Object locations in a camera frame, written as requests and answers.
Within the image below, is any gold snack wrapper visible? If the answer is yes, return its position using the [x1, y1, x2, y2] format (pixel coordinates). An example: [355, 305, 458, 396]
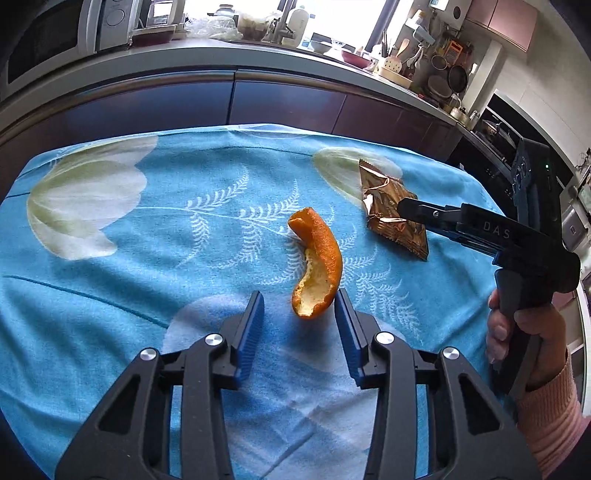
[358, 158, 430, 263]

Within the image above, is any orange peel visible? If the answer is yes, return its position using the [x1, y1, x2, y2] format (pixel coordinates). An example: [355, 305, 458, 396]
[287, 207, 344, 319]

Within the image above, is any clear plastic bag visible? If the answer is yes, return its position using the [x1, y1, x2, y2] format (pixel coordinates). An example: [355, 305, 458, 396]
[185, 14, 243, 41]

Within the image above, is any blue floral tablecloth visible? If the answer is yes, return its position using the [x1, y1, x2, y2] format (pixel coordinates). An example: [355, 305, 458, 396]
[0, 122, 523, 480]

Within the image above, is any kitchen faucet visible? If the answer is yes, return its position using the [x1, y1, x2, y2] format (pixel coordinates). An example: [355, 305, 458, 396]
[270, 0, 297, 43]

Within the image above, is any silver appliance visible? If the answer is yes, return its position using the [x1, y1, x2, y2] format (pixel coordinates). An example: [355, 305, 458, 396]
[558, 174, 591, 251]

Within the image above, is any white bottle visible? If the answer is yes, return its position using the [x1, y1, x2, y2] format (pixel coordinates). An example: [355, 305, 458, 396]
[288, 4, 311, 45]

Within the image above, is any white utensil holder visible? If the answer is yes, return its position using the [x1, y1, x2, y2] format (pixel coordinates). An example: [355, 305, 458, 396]
[378, 54, 414, 88]

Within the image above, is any black frying pan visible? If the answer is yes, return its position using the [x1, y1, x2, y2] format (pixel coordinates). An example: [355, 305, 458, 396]
[449, 65, 469, 95]

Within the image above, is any white microwave oven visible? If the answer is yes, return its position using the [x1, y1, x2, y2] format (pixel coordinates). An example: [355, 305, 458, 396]
[0, 0, 186, 100]

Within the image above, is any red bowl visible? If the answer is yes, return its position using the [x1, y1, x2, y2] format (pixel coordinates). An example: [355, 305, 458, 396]
[341, 48, 374, 68]

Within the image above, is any pink wall cabinet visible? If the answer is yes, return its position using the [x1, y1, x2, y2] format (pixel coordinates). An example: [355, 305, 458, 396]
[465, 0, 539, 52]

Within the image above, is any person's right hand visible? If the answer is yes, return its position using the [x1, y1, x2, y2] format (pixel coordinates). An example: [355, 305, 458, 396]
[486, 293, 570, 391]

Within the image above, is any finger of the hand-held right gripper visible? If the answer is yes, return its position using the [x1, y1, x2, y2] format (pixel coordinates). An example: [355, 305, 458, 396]
[424, 224, 505, 262]
[397, 197, 465, 232]

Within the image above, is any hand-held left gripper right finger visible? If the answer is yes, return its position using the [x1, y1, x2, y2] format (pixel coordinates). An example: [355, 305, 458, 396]
[334, 289, 542, 480]

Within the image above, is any black stove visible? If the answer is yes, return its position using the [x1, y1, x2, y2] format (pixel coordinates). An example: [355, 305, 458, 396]
[455, 91, 575, 204]

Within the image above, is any maroon kitchen counter cabinet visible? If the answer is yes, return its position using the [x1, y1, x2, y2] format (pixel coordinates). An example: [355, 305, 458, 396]
[0, 38, 472, 206]

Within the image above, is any dark red container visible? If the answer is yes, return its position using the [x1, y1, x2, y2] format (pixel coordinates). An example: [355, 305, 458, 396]
[131, 25, 179, 47]

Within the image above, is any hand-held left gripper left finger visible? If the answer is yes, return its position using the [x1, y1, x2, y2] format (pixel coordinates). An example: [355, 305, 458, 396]
[55, 291, 265, 480]

